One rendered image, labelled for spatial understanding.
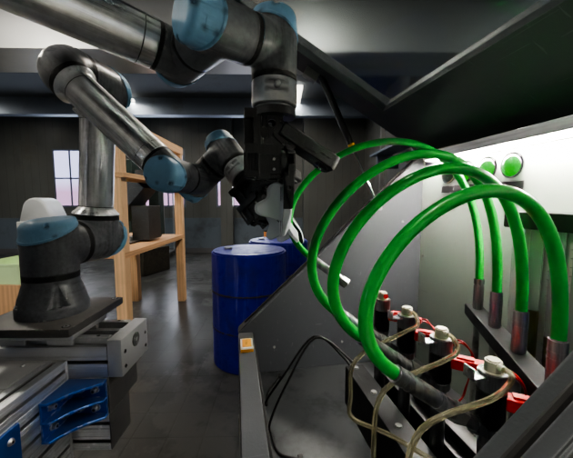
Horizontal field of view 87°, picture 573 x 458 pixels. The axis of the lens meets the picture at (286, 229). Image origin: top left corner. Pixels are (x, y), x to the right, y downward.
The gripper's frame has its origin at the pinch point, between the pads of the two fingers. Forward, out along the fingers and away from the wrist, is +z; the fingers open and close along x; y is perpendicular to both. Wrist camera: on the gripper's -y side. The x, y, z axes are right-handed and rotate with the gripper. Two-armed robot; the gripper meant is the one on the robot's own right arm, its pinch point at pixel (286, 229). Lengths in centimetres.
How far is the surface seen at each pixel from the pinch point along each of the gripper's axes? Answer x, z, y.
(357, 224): 18.2, -2.1, -5.4
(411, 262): -29, 13, -43
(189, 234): -749, 80, 124
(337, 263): 18.3, 2.4, -3.0
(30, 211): -594, 14, 390
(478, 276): 2.1, 9.5, -37.0
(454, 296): -14, 19, -46
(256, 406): 1.7, 31.1, 5.5
